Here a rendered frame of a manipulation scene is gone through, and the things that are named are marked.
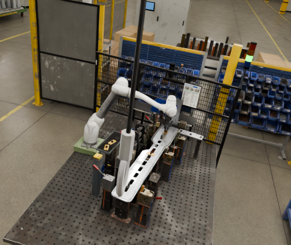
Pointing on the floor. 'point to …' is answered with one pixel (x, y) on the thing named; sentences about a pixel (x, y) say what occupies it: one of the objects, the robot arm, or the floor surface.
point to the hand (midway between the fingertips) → (166, 129)
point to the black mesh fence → (158, 94)
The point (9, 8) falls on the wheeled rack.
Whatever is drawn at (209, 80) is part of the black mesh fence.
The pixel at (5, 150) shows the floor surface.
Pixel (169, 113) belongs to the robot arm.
